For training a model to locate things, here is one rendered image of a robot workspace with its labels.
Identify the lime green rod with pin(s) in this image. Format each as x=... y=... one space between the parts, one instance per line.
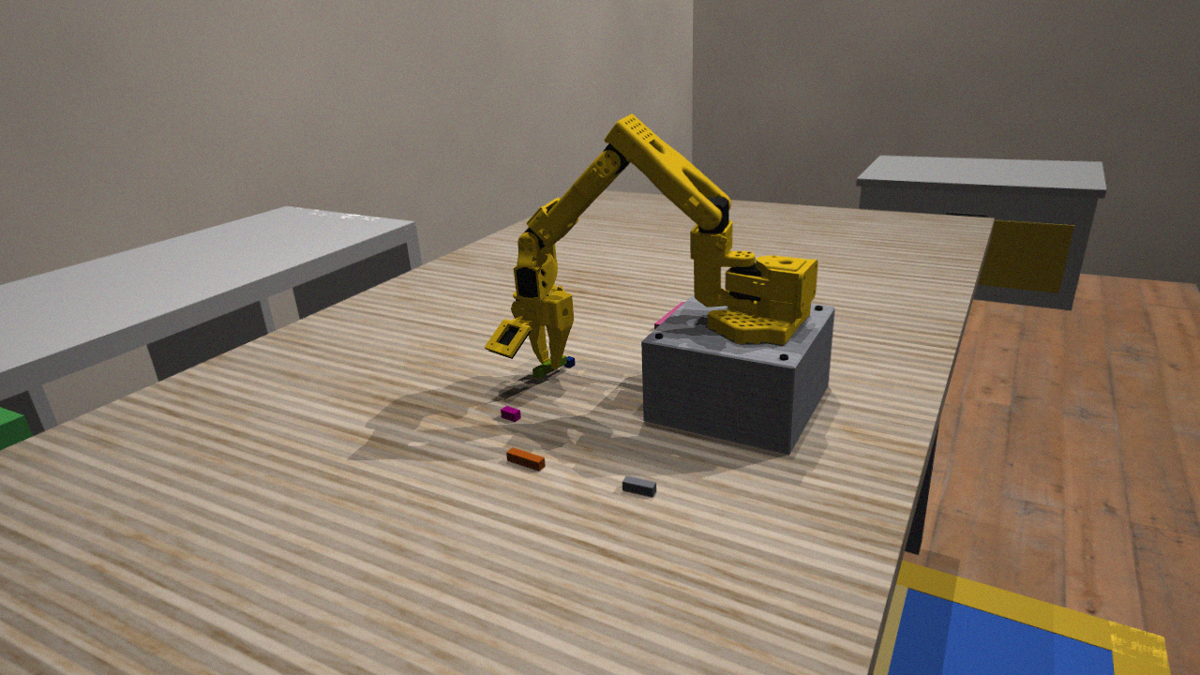
x=546 y=368

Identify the orange rectangular rod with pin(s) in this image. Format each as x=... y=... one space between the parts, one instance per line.
x=525 y=459

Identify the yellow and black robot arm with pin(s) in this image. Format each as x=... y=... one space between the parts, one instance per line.
x=771 y=283

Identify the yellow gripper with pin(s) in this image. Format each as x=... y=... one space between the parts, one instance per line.
x=555 y=311

